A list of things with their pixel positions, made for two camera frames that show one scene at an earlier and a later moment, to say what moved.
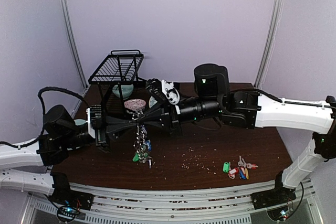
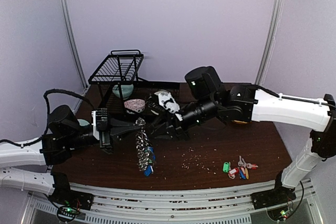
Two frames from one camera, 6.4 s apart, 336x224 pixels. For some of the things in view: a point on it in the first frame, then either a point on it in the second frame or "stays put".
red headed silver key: [253, 166] stays put
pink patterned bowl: [135, 104] stays put
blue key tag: [148, 142] to [151, 149]
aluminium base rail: [118, 205] stays put
